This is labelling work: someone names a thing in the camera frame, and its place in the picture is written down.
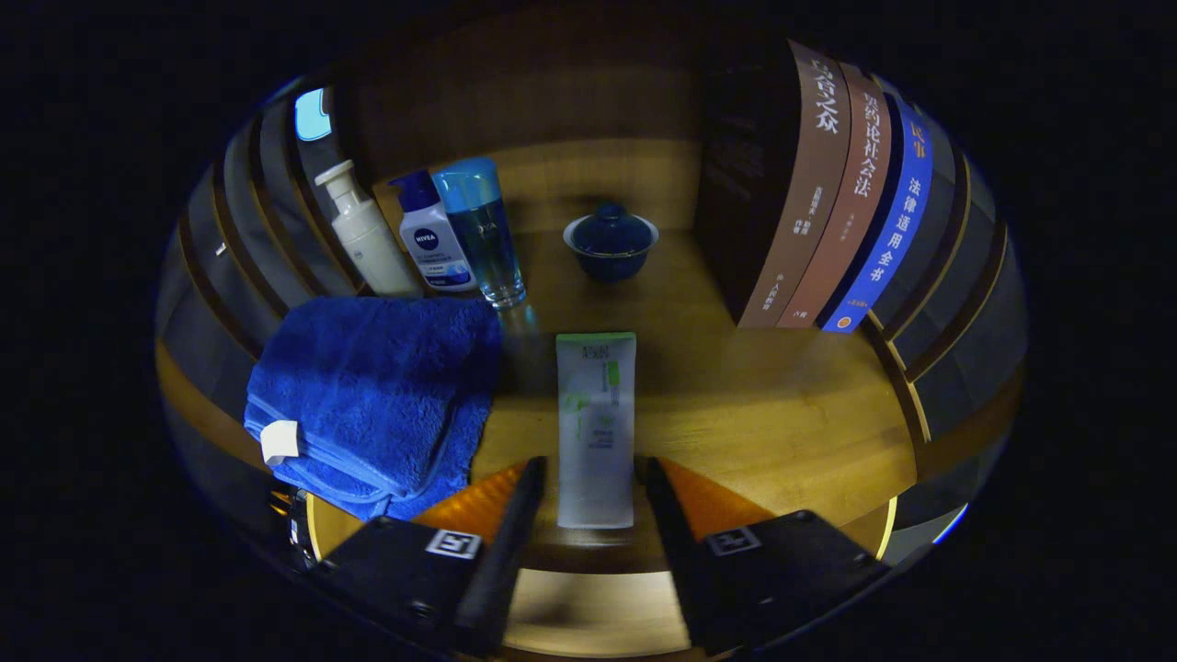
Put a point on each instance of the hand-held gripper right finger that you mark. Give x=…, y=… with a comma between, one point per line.
x=676, y=552

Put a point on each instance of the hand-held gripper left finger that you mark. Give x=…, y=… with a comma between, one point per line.
x=510, y=552

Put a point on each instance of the white and green tube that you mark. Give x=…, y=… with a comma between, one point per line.
x=596, y=432

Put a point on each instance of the wooden countertop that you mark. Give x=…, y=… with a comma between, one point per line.
x=763, y=414

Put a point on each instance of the wooden cabinet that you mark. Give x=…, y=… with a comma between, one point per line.
x=552, y=101

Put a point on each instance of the blue folded towel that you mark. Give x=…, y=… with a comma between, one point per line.
x=368, y=386

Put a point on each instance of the blue lidded teacup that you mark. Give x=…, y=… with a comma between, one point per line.
x=611, y=244

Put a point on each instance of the white bottle with blue cap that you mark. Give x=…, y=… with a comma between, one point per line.
x=432, y=244

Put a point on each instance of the teal transparent bottle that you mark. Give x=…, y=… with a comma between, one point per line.
x=478, y=230

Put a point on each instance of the white pump bottle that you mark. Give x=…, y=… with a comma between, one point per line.
x=368, y=244

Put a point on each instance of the dark brown book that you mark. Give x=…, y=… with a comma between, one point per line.
x=800, y=230

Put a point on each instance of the reddish brown book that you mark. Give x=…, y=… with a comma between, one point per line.
x=846, y=221

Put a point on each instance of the blue book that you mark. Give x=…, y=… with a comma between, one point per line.
x=892, y=239

